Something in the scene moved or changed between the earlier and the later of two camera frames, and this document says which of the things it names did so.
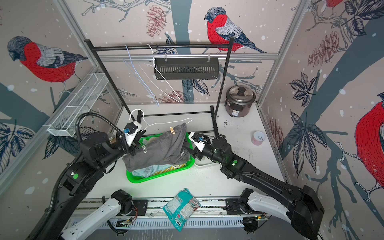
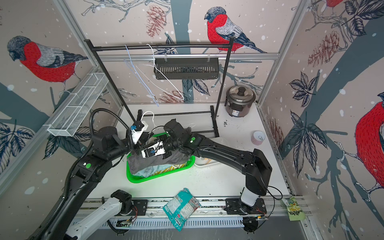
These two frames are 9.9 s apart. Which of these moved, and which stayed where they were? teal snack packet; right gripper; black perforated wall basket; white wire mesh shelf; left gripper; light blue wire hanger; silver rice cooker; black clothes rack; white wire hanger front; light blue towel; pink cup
Moved: left gripper; right gripper; white wire hanger front
Stayed: teal snack packet; white wire mesh shelf; silver rice cooker; light blue wire hanger; light blue towel; black perforated wall basket; black clothes rack; pink cup
